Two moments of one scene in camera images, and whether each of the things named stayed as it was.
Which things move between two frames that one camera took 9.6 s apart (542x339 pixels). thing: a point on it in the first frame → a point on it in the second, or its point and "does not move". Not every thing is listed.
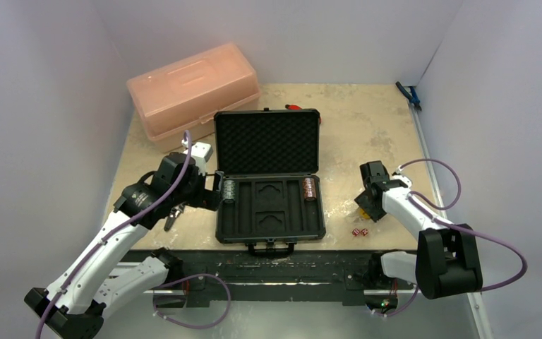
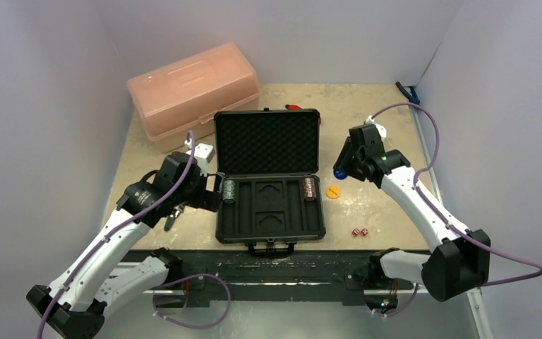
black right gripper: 369,205 → 348,160
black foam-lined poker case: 272,194 does not move
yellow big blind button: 362,212 → 333,192
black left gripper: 200,200 does not move
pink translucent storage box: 185,94 does not move
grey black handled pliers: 175,212 does not move
